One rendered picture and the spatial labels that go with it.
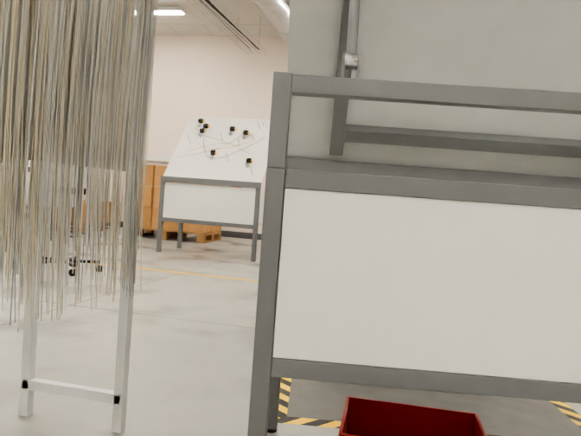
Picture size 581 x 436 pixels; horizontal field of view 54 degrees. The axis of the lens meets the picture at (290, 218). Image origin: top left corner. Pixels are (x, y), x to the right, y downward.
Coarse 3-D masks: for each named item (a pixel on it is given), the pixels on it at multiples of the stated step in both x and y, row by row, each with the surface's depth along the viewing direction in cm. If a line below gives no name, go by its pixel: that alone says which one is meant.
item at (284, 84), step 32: (288, 96) 117; (320, 96) 119; (352, 96) 117; (384, 96) 116; (416, 96) 116; (448, 96) 116; (480, 96) 115; (512, 96) 115; (544, 96) 115; (576, 96) 115; (288, 128) 118
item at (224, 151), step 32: (192, 128) 693; (224, 128) 685; (256, 128) 677; (192, 160) 657; (224, 160) 650; (256, 160) 643; (160, 192) 643; (192, 192) 635; (224, 192) 626; (256, 192) 616; (160, 224) 643; (224, 224) 625; (256, 224) 616
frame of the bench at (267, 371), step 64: (384, 192) 117; (448, 192) 116; (512, 192) 116; (576, 192) 115; (256, 320) 119; (256, 384) 120; (384, 384) 118; (448, 384) 118; (512, 384) 117; (576, 384) 117
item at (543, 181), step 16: (288, 160) 176; (304, 160) 176; (320, 160) 176; (400, 176) 175; (416, 176) 174; (432, 176) 174; (448, 176) 174; (464, 176) 174; (480, 176) 174; (496, 176) 173; (512, 176) 173; (528, 176) 173; (544, 176) 173; (560, 176) 172
